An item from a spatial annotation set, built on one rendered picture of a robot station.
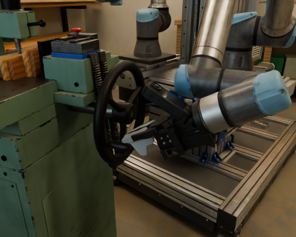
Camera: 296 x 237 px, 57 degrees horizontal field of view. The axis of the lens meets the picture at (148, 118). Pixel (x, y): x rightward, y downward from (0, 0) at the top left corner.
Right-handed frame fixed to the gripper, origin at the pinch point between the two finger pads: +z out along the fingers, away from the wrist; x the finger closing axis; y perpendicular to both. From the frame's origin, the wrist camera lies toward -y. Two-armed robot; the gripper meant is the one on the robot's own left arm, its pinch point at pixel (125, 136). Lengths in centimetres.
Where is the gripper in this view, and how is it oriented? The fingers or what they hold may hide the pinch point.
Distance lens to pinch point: 65.3
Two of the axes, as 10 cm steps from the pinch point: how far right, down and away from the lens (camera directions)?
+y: 4.6, 8.7, 1.8
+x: 3.7, -3.8, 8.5
